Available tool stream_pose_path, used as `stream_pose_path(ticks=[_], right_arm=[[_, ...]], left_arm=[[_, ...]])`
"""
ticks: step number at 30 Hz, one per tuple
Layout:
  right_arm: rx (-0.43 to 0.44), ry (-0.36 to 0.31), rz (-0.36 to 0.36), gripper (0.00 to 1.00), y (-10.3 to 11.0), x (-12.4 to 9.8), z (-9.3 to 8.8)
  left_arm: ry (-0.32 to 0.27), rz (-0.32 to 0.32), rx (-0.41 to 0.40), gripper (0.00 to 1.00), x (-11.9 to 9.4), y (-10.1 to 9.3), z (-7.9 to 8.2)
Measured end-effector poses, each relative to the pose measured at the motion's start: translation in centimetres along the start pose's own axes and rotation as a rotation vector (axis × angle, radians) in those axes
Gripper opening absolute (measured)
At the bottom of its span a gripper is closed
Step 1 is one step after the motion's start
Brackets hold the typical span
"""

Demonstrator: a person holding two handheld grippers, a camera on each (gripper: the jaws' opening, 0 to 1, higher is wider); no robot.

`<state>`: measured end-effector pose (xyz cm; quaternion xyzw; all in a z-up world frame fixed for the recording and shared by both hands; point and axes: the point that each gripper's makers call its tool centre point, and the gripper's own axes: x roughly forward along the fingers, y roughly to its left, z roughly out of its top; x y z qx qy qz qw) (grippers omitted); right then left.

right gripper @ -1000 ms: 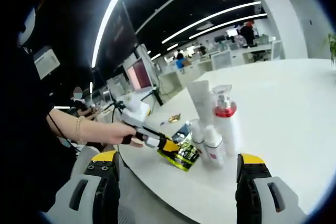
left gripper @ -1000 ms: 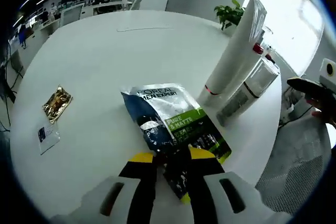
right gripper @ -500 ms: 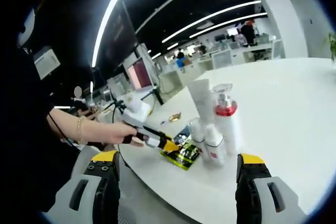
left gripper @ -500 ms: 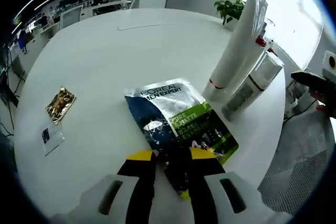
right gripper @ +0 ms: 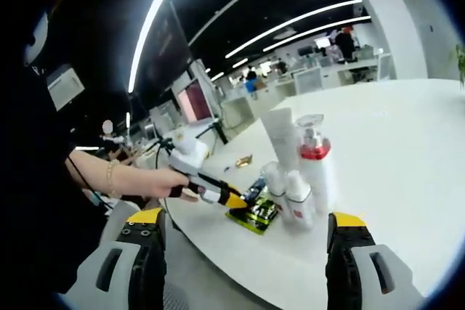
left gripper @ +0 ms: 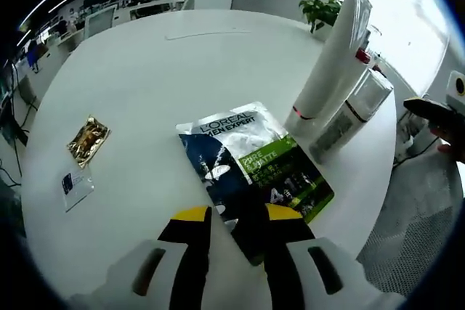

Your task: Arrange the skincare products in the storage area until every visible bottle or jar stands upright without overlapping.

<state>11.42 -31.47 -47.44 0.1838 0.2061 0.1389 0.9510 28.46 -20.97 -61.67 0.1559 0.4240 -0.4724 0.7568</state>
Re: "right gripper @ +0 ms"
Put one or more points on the small clear-capped skincare bottle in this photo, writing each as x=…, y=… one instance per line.
x=274, y=179

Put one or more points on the white office chair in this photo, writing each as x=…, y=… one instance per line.
x=384, y=66
x=308, y=80

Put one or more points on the white skincare tube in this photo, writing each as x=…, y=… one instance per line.
x=281, y=135

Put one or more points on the pink screen monitor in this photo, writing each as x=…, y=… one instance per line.
x=196, y=103

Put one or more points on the silver skincare bottle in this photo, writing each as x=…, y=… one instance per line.
x=299, y=212

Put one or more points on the potted green plant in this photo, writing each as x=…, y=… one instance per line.
x=461, y=67

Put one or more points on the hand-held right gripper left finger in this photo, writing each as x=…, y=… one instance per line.
x=145, y=270

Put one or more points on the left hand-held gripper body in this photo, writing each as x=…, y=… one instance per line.
x=187, y=155

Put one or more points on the white chest device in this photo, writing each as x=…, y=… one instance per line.
x=38, y=41

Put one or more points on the monitor stand table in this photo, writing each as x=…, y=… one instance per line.
x=214, y=128

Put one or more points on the white skincare bottle red collar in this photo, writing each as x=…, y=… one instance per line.
x=321, y=179

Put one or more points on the long ceiling light strip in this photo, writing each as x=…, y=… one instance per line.
x=152, y=16

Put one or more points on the grey mesh office chair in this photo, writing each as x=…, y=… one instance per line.
x=120, y=212

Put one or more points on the person's left hand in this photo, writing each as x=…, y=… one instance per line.
x=163, y=183

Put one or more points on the ceiling air conditioner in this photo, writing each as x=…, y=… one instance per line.
x=65, y=86

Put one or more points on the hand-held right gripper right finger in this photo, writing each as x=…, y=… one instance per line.
x=345, y=270

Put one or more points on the large black screen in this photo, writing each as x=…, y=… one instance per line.
x=167, y=45

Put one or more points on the person in black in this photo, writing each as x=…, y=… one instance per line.
x=36, y=179

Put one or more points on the gold foil packet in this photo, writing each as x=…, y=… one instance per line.
x=244, y=162

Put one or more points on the green black packet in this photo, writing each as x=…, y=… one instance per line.
x=254, y=217

